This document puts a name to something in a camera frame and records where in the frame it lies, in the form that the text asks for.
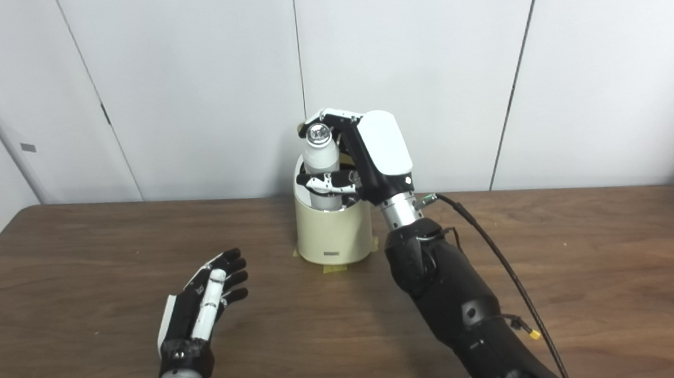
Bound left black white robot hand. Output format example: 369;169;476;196
151;247;256;378

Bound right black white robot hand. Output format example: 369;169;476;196
291;102;417;211

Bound small white plastic bottle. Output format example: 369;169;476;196
299;122;345;214

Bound cream-colored lidded bin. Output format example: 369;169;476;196
291;148;377;268

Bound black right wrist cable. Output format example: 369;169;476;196
415;185;572;378

